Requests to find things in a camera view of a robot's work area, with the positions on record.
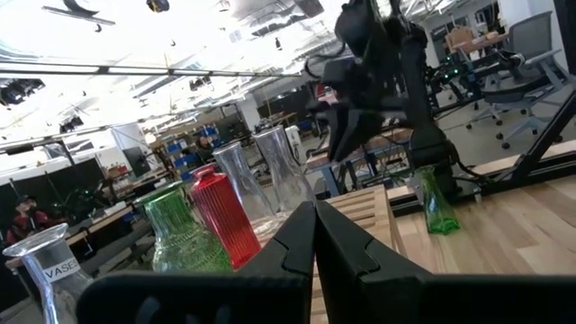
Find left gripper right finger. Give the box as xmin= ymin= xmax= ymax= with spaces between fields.
xmin=315 ymin=201 xmax=576 ymax=324

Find wooden workbench blue legs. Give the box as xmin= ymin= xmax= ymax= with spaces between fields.
xmin=305 ymin=128 xmax=415 ymax=197

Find grey office chair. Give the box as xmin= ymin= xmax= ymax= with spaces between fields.
xmin=465 ymin=11 xmax=571 ymax=149

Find wooden slatted shelf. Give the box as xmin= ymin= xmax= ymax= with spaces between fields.
xmin=249 ymin=183 xmax=400 ymax=324

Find clear bulbous ribbed glass vase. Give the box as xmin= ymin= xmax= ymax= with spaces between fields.
xmin=2 ymin=223 xmax=94 ymax=324

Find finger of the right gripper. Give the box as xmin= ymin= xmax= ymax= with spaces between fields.
xmin=355 ymin=107 xmax=386 ymax=149
xmin=329 ymin=110 xmax=356 ymax=163

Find person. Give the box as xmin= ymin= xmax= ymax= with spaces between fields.
xmin=4 ymin=193 xmax=50 ymax=247
xmin=193 ymin=134 xmax=216 ymax=163

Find clear smooth carafe vase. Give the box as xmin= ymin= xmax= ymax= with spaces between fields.
xmin=251 ymin=125 xmax=317 ymax=217
xmin=211 ymin=141 xmax=283 ymax=235

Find green round embossed glass vase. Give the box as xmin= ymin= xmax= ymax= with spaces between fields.
xmin=133 ymin=180 xmax=234 ymax=275

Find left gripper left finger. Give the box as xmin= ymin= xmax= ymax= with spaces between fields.
xmin=76 ymin=201 xmax=316 ymax=324

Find black aluminium rig frame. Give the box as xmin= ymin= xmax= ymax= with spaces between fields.
xmin=386 ymin=89 xmax=576 ymax=212

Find red ribbed glass vase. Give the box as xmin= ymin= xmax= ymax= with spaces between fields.
xmin=188 ymin=164 xmax=263 ymax=271

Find green twisted glass vase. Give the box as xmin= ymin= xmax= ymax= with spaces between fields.
xmin=413 ymin=165 xmax=461 ymax=236

